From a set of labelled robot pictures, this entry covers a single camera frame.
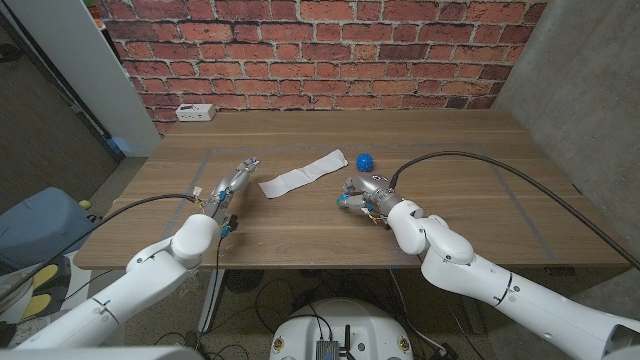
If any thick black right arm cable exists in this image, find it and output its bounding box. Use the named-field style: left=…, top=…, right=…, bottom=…
left=388, top=149, right=640, bottom=272

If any white wall panel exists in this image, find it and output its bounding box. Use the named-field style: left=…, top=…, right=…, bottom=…
left=4, top=0, right=162, bottom=159

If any dark grey door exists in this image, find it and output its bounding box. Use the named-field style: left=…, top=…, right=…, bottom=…
left=0, top=9, right=124, bottom=216

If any white cloth strip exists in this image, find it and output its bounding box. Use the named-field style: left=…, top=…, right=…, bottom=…
left=258, top=148, right=349, bottom=200

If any red brick printed backdrop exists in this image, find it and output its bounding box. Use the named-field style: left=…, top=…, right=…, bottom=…
left=94, top=0, right=549, bottom=136

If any blue grey storage bin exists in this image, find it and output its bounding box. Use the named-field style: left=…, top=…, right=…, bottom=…
left=0, top=187, right=99, bottom=271

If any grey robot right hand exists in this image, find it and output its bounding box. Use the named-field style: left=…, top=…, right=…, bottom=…
left=336, top=172, right=404, bottom=226

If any white power strip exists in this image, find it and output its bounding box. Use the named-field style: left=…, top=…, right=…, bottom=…
left=174, top=103, right=217, bottom=123

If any thin black left wrist cable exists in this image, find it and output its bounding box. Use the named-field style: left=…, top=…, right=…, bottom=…
left=197, top=234, right=224, bottom=334

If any white table leg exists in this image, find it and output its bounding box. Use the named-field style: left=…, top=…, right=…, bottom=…
left=197, top=268, right=226, bottom=334

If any black round fan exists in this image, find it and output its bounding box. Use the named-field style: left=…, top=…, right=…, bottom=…
left=223, top=269, right=265, bottom=294

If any grey electronics box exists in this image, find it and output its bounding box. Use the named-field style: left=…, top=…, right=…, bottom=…
left=314, top=338, right=342, bottom=360

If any grey sneaker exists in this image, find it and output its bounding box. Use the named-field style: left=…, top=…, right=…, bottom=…
left=0, top=272, right=34, bottom=314

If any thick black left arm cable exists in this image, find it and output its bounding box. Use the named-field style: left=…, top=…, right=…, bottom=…
left=0, top=193, right=201, bottom=304

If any grey table leg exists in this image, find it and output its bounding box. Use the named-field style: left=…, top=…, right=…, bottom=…
left=459, top=294, right=486, bottom=335

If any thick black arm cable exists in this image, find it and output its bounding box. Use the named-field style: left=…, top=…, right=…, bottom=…
left=388, top=149, right=640, bottom=272
left=0, top=193, right=201, bottom=304

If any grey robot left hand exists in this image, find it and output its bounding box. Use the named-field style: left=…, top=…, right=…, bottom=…
left=202, top=157, right=261, bottom=221

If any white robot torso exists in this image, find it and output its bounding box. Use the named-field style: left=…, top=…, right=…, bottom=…
left=269, top=298, right=414, bottom=360

